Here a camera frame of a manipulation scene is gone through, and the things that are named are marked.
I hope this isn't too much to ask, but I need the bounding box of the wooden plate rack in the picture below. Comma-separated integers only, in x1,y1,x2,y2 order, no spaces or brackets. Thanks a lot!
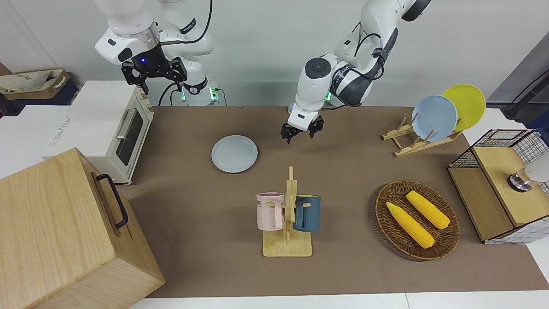
382,117,463,158

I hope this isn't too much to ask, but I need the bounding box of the light blue plate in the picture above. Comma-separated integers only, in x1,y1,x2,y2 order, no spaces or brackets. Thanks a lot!
411,95,458,142

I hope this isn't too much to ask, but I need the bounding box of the black cabinet handle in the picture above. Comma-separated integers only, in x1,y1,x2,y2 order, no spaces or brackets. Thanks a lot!
96,173,129,229

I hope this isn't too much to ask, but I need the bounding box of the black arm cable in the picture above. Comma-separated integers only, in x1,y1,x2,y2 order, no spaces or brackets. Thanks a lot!
350,21,386,108
158,0,214,106

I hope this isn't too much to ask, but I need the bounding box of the wooden drawer cabinet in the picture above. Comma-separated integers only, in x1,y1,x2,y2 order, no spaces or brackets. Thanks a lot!
0,147,166,309

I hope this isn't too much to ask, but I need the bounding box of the yellow corn cob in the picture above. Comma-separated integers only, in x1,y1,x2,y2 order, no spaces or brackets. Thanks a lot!
386,202,435,249
406,191,451,230

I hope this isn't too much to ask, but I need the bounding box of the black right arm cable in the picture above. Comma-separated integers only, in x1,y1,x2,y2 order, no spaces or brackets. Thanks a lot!
158,0,214,106

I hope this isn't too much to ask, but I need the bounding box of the black camera stand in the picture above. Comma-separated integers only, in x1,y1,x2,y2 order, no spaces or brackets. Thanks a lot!
502,71,549,118

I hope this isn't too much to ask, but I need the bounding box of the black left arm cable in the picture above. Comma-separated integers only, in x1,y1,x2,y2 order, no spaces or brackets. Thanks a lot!
350,21,386,108

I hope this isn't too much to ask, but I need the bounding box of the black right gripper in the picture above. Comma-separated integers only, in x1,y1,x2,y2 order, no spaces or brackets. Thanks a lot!
121,56,187,95

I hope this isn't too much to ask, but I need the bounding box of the wooden mug tree stand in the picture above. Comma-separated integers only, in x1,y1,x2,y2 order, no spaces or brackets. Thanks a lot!
262,167,313,258

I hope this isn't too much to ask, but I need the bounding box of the wire grid shelf box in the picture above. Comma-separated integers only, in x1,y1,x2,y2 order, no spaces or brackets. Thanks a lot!
447,129,549,245

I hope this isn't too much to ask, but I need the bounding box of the pink mug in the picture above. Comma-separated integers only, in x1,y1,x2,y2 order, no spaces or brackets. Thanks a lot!
256,192,285,231

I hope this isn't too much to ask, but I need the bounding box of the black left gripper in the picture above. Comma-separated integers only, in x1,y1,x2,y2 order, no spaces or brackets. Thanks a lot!
281,116,324,144

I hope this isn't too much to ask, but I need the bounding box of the cream toaster oven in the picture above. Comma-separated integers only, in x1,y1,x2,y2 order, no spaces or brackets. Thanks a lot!
42,80,155,185

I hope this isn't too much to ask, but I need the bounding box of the brown wicker basket tray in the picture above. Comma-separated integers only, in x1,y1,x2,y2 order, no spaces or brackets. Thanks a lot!
375,180,461,261

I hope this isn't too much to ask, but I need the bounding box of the brown table mat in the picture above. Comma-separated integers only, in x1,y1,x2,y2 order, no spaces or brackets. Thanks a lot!
127,106,549,298

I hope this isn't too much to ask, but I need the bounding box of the yellow plate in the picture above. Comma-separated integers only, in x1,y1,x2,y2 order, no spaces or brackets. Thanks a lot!
442,84,486,132

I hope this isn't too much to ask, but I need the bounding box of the gray round plate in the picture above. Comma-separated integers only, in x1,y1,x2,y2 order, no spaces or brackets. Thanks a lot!
211,135,259,174

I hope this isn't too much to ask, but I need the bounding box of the oven door handle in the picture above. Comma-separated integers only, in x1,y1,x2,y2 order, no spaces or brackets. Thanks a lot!
116,108,137,140

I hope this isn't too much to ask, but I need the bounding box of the teal mug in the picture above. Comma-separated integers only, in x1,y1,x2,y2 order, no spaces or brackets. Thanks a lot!
293,195,321,233

